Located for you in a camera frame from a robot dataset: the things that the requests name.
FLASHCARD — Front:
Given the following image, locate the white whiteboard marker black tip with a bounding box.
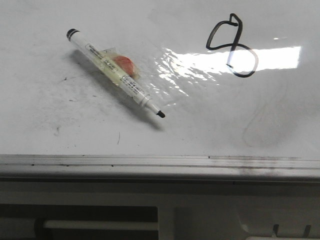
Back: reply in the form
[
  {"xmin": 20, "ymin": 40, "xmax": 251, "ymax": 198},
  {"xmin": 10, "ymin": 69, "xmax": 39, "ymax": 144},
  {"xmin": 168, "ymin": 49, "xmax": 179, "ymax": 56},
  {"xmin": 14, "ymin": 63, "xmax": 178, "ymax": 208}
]
[{"xmin": 66, "ymin": 28, "xmax": 166, "ymax": 118}]

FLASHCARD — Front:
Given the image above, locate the white horizontal rod below board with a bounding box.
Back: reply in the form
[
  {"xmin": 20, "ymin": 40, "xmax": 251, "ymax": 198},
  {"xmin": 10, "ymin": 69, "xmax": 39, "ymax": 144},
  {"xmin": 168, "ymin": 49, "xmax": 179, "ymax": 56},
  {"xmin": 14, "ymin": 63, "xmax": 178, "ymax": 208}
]
[{"xmin": 43, "ymin": 220, "xmax": 159, "ymax": 231}]

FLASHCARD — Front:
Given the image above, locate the white whiteboard with aluminium frame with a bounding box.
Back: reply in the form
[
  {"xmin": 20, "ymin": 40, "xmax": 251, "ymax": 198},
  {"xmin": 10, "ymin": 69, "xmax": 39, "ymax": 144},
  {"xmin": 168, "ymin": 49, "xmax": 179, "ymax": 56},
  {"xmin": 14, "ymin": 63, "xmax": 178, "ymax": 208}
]
[{"xmin": 0, "ymin": 0, "xmax": 320, "ymax": 182}]

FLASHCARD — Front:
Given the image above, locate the orange disc taped to marker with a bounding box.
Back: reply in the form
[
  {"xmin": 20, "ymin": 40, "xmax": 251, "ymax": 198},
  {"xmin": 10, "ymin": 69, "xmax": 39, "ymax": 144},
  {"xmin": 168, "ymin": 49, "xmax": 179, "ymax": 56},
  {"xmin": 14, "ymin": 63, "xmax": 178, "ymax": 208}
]
[{"xmin": 113, "ymin": 55, "xmax": 136, "ymax": 77}]

